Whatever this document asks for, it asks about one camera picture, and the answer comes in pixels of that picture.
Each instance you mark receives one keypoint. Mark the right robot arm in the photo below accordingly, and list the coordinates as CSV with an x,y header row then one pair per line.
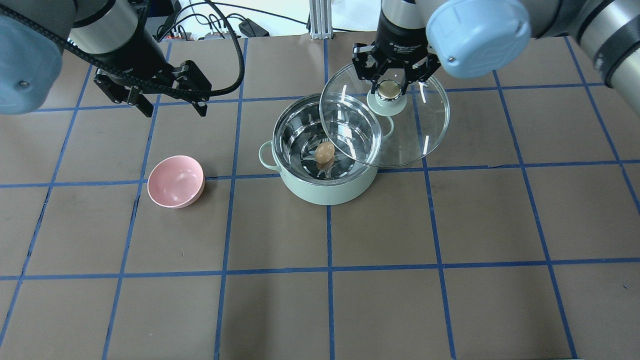
x,y
470,38

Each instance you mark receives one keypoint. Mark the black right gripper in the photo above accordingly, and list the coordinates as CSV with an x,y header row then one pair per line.
x,y
398,36

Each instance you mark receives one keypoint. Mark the black power brick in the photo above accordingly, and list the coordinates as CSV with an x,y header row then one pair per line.
x,y
251,29

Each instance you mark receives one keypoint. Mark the brown egg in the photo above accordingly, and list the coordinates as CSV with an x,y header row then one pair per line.
x,y
324,152

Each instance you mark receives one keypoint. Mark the glass pot lid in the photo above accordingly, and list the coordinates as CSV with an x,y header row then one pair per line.
x,y
384,129

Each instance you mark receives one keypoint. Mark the brown paper table cover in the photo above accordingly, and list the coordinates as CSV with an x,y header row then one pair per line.
x,y
517,238

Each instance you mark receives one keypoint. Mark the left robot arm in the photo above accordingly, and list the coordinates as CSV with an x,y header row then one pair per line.
x,y
109,34

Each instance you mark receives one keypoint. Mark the pink bowl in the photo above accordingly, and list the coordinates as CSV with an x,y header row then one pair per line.
x,y
176,182

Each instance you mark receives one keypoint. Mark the aluminium frame post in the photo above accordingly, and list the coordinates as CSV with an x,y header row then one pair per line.
x,y
320,20

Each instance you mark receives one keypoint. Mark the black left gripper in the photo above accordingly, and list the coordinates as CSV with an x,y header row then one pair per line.
x,y
136,56

